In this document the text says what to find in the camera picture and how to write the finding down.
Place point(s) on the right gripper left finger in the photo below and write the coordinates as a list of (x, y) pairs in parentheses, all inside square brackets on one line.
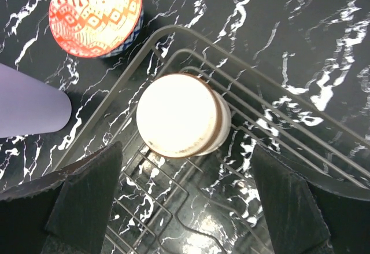
[(66, 210)]

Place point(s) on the cream and brown mug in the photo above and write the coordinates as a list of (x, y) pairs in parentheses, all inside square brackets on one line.
[(179, 115)]

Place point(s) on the wire dish rack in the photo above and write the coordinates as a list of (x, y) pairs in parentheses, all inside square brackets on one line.
[(210, 204)]

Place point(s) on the purple cup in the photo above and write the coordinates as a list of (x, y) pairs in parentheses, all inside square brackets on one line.
[(29, 106)]

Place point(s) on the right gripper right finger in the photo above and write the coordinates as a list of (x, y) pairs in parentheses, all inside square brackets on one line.
[(308, 212)]

